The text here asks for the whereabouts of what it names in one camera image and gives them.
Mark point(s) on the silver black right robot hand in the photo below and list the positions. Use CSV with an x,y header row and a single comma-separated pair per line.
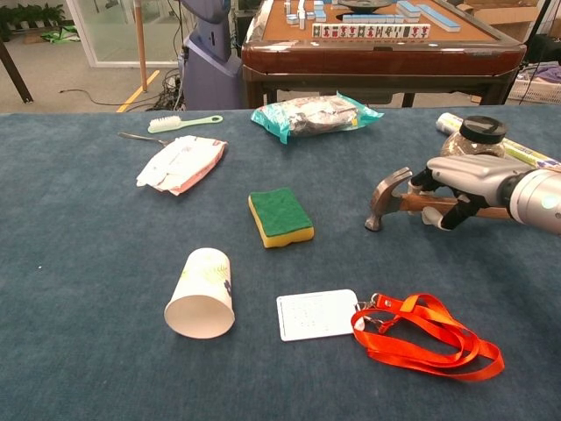
x,y
473,173

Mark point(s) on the green and yellow sponge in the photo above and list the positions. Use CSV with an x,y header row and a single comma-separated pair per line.
x,y
280,215

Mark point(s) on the glass jar with black lid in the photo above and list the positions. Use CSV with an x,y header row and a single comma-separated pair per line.
x,y
482,127

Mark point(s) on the white plastic basket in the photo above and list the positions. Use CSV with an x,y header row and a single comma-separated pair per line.
x,y
532,92

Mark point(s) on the white faced mahjong tile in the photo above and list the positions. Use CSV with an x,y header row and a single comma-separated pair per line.
x,y
366,31
317,31
375,31
356,31
425,31
326,31
415,31
395,31
345,31
405,31
336,31
385,31

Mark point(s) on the dark wood mahjong table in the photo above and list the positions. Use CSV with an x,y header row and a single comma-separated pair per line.
x,y
372,57

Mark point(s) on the cardboard box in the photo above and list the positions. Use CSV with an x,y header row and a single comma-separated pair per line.
x,y
504,15

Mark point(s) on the teal plastic package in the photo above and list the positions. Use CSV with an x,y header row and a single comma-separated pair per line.
x,y
307,116

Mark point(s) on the white badge card holder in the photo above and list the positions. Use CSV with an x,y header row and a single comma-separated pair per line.
x,y
315,316

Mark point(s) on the white printed paper cup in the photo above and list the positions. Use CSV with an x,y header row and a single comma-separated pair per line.
x,y
201,280

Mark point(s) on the white pink wipes pack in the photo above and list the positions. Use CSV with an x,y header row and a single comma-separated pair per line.
x,y
179,164

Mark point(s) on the light green brush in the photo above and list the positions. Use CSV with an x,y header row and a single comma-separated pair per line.
x,y
164,124

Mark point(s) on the metal spoon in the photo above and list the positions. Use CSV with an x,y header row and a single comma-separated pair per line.
x,y
140,137

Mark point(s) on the wooden pole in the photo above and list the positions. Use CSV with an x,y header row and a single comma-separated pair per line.
x,y
141,44

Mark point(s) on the green item on floor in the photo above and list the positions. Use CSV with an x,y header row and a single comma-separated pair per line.
x,y
61,35

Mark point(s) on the dark table leg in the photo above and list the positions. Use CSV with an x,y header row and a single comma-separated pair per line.
x,y
15,72

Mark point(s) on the row of potted plants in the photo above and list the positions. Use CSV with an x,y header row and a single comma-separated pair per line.
x,y
30,14

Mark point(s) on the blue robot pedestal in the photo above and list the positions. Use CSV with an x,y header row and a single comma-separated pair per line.
x,y
210,79

